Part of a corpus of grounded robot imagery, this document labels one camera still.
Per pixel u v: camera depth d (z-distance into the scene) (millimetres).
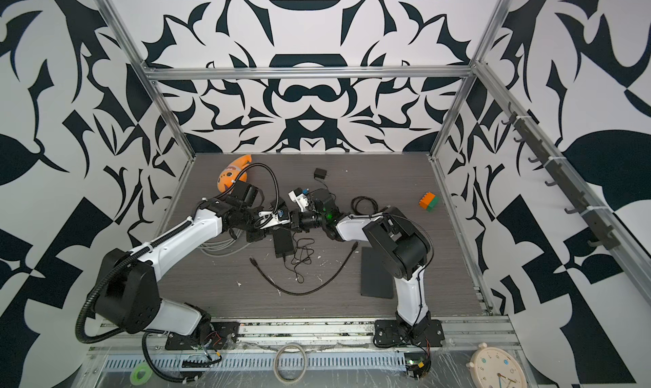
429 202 1019
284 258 889
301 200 850
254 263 874
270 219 718
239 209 660
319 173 1124
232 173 1014
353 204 1036
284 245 906
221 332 743
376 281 862
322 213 760
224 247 906
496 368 676
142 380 673
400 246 516
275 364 696
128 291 419
